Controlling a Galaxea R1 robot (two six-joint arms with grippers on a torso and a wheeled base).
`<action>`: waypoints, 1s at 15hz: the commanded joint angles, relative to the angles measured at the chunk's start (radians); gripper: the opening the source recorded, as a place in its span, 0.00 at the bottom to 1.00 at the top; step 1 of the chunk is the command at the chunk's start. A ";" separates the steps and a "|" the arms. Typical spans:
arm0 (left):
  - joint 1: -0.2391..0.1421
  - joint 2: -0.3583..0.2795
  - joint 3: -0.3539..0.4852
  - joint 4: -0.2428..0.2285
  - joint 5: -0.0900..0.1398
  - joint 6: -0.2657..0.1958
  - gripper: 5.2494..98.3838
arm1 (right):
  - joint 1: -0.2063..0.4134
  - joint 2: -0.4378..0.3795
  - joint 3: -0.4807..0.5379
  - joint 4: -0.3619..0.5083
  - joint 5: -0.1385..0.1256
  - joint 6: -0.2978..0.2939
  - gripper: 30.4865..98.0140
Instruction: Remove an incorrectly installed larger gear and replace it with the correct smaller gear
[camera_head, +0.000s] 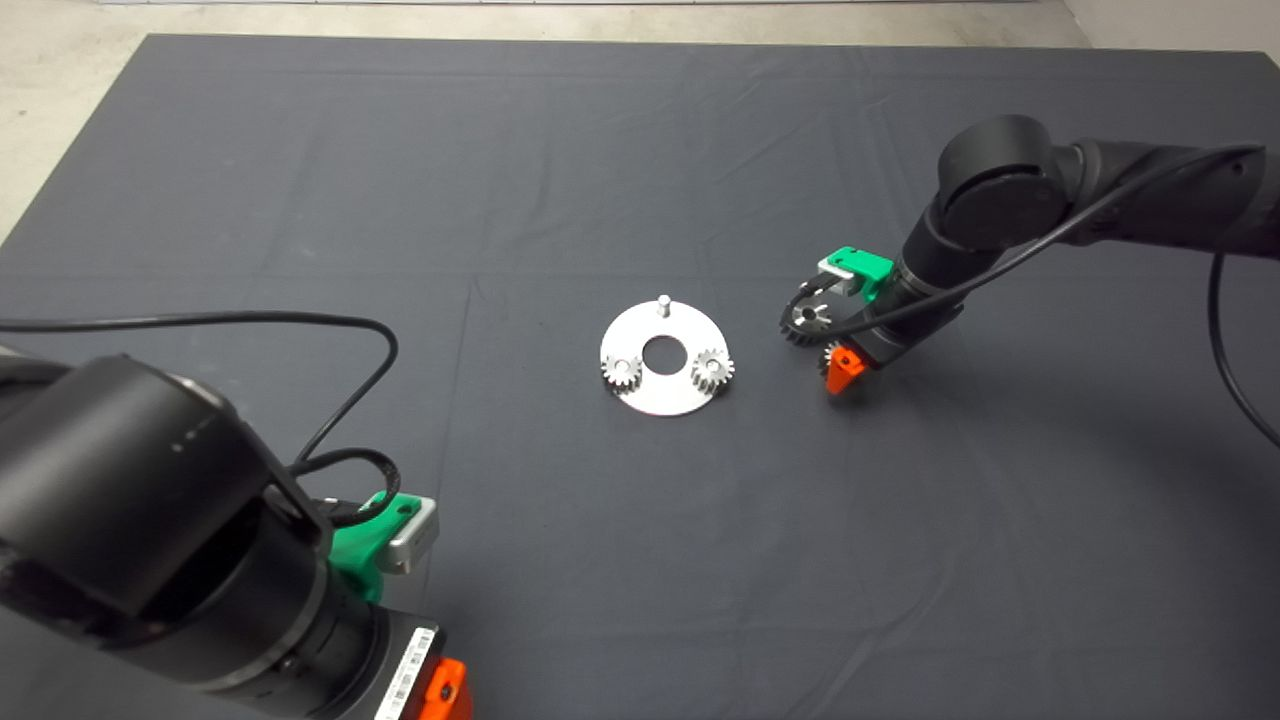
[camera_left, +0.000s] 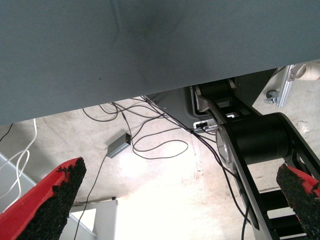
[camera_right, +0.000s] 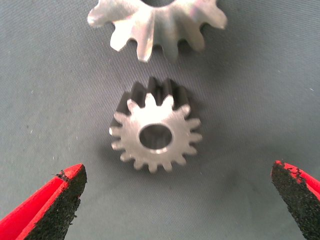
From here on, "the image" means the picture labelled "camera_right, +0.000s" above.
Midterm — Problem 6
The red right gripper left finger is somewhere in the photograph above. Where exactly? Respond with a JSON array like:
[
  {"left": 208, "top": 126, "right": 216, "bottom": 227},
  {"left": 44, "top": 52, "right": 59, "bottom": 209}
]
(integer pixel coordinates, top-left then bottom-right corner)
[{"left": 0, "top": 163, "right": 88, "bottom": 240}]

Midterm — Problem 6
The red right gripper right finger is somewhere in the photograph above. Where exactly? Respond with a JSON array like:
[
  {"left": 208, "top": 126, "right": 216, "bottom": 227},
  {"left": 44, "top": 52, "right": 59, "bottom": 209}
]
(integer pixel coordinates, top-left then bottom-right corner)
[{"left": 270, "top": 160, "right": 320, "bottom": 240}]

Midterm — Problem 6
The small dark steel gear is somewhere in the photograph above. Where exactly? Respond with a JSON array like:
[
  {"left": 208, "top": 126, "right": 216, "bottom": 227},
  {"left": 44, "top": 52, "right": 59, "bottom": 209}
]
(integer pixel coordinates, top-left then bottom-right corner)
[{"left": 109, "top": 76, "right": 203, "bottom": 174}]

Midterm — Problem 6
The large steel gear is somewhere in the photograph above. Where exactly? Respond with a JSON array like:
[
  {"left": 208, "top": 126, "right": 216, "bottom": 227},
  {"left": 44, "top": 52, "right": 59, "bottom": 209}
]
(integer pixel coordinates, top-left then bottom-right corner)
[{"left": 87, "top": 0, "right": 229, "bottom": 63}]

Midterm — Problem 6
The dark grey table cloth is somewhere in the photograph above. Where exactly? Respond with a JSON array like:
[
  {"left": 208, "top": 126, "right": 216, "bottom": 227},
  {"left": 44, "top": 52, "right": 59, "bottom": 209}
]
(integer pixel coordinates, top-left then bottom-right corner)
[{"left": 0, "top": 0, "right": 320, "bottom": 240}]

